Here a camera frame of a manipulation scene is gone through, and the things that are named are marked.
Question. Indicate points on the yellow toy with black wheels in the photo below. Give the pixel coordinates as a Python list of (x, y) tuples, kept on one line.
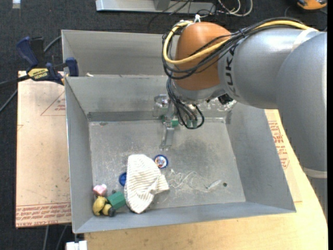
[(99, 205)]

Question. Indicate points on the blue round cap with picture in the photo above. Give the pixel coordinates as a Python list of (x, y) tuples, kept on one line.
[(161, 161)]

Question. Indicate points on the plain blue round cap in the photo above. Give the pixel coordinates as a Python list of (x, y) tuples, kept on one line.
[(122, 179)]

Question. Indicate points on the green block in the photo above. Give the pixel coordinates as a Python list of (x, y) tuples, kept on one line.
[(116, 200)]

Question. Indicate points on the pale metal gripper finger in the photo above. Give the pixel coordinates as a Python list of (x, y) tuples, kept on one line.
[(167, 137), (160, 108)]

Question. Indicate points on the white striped cloth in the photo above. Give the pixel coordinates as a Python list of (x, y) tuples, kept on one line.
[(141, 181)]

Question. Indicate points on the brown cardboard board red print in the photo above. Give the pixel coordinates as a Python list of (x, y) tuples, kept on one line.
[(41, 144)]

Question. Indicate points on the grey metal bin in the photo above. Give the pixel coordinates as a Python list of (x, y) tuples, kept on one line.
[(197, 160)]

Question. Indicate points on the pink toy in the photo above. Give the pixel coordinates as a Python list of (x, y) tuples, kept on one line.
[(100, 189)]

